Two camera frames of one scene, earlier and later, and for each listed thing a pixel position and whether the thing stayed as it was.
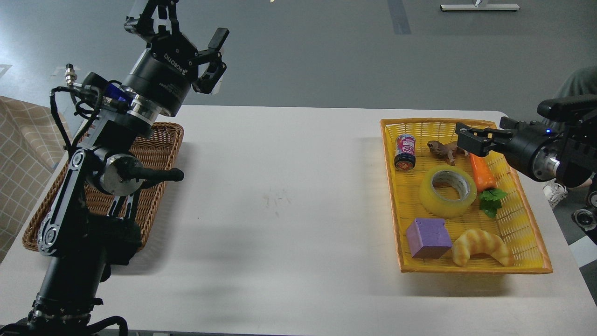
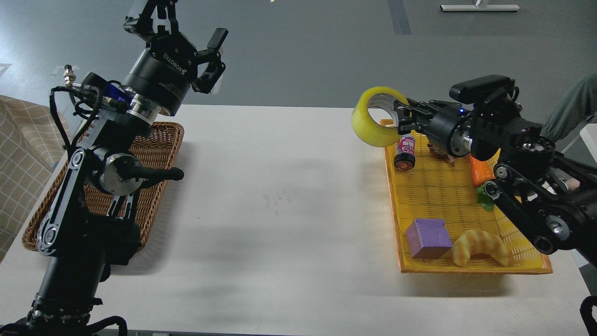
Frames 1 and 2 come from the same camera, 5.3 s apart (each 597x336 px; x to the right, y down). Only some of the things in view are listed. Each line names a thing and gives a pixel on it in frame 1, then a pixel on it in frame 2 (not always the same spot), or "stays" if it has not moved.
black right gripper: x=531 y=147 → x=451 y=124
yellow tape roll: x=448 y=175 → x=370 y=131
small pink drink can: x=405 y=157 stays
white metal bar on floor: x=455 y=7 stays
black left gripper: x=166 y=71 stays
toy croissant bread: x=478 y=241 stays
